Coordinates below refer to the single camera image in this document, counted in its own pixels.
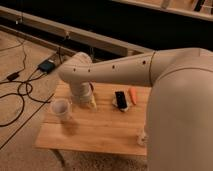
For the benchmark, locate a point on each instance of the small clear bottle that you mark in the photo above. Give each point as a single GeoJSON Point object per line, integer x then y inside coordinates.
{"type": "Point", "coordinates": [142, 137]}

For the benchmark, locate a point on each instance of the blue power adapter box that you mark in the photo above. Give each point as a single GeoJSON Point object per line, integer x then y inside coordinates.
{"type": "Point", "coordinates": [46, 66]}

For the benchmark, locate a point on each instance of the small black plug adapter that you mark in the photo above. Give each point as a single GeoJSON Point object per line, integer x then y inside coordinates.
{"type": "Point", "coordinates": [13, 76]}

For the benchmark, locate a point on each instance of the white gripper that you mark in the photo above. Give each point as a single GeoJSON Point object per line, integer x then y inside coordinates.
{"type": "Point", "coordinates": [88, 101]}

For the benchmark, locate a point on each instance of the wooden table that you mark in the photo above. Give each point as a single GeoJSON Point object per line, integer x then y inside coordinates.
{"type": "Point", "coordinates": [105, 129]}

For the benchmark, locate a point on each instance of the translucent plastic cup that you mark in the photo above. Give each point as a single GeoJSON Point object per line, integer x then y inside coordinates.
{"type": "Point", "coordinates": [61, 109]}

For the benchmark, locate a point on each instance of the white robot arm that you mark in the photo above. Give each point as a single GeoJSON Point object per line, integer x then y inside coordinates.
{"type": "Point", "coordinates": [179, 118]}

